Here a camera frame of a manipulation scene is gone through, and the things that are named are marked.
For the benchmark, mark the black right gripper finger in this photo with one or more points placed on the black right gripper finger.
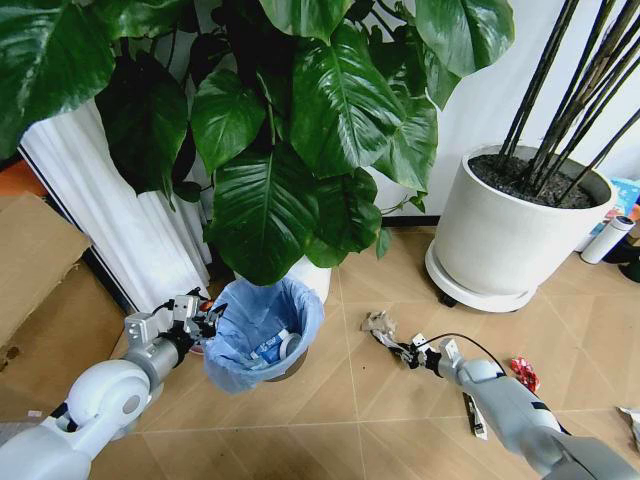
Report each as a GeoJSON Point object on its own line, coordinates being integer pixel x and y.
{"type": "Point", "coordinates": [411, 364]}
{"type": "Point", "coordinates": [410, 351]}

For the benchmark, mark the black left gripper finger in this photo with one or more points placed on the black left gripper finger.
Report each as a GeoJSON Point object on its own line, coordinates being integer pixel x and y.
{"type": "Point", "coordinates": [215, 311]}
{"type": "Point", "coordinates": [207, 331]}

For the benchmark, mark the blue plastic bin bag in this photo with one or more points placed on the blue plastic bin bag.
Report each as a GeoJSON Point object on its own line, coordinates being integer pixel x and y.
{"type": "Point", "coordinates": [235, 350]}

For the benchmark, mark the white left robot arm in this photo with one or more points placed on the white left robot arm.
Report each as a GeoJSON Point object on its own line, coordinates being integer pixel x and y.
{"type": "Point", "coordinates": [105, 395]}

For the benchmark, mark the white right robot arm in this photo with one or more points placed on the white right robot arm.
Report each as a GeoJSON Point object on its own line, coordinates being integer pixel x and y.
{"type": "Point", "coordinates": [505, 400]}

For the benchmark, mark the small red object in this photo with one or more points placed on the small red object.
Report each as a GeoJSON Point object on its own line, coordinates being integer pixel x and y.
{"type": "Point", "coordinates": [197, 350]}

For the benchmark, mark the crumpled brown paper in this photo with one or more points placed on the crumpled brown paper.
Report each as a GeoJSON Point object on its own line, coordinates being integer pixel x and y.
{"type": "Point", "coordinates": [379, 323]}

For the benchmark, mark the blue printed packaging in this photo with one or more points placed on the blue printed packaging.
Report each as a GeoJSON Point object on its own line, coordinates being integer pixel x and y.
{"type": "Point", "coordinates": [267, 348]}

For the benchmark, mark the flat dark stick wrapper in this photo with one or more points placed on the flat dark stick wrapper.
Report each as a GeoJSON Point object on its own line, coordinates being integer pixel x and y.
{"type": "Point", "coordinates": [475, 417]}

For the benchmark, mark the white wheeled planter saucer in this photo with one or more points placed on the white wheeled planter saucer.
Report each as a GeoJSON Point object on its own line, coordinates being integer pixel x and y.
{"type": "Point", "coordinates": [480, 299]}

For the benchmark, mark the grey tape roll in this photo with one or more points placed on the grey tape roll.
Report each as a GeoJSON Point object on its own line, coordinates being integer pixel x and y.
{"type": "Point", "coordinates": [289, 345]}

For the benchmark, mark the red crumpled wrapper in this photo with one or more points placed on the red crumpled wrapper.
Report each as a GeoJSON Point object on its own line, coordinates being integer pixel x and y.
{"type": "Point", "coordinates": [525, 372]}

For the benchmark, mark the small white plant pot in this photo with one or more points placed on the small white plant pot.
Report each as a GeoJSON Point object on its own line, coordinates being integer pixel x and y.
{"type": "Point", "coordinates": [316, 282]}

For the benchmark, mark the large white round planter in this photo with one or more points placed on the large white round planter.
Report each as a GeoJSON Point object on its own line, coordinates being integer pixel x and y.
{"type": "Point", "coordinates": [505, 245]}

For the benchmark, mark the brown cardboard box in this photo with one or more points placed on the brown cardboard box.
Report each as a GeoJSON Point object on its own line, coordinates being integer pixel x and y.
{"type": "Point", "coordinates": [45, 300]}

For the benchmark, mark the white ribbed panel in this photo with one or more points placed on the white ribbed panel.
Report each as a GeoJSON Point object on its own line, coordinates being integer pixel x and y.
{"type": "Point", "coordinates": [110, 210]}

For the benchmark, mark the crumpled silver foil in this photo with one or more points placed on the crumpled silver foil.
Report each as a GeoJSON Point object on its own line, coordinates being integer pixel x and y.
{"type": "Point", "coordinates": [631, 422]}

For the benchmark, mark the white thermos bottle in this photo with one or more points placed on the white thermos bottle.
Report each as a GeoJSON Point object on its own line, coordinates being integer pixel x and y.
{"type": "Point", "coordinates": [606, 241]}

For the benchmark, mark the orange panel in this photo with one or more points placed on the orange panel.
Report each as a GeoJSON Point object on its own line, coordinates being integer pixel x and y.
{"type": "Point", "coordinates": [20, 181]}

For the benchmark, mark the large green leafy plant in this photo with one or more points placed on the large green leafy plant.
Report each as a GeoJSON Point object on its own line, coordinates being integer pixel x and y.
{"type": "Point", "coordinates": [330, 110]}

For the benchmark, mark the blue colourful box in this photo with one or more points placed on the blue colourful box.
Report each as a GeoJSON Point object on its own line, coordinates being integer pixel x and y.
{"type": "Point", "coordinates": [626, 197]}

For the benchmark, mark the dark thin-stemmed plant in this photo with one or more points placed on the dark thin-stemmed plant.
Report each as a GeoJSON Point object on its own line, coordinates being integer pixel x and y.
{"type": "Point", "coordinates": [550, 100]}

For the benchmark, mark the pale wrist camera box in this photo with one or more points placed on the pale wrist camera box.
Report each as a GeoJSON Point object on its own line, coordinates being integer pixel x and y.
{"type": "Point", "coordinates": [187, 307]}
{"type": "Point", "coordinates": [419, 342]}

